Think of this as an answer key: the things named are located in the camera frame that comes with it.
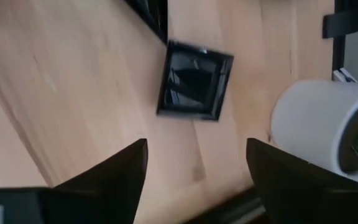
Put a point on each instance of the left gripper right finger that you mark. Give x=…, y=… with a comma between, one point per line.
x=291, y=193

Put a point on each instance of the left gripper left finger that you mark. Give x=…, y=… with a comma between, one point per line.
x=104, y=193

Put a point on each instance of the small black square plate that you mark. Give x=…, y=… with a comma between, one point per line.
x=194, y=81

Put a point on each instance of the black teardrop plate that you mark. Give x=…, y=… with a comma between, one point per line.
x=154, y=15

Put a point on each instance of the white plant pot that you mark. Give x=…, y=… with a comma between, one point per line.
x=309, y=124

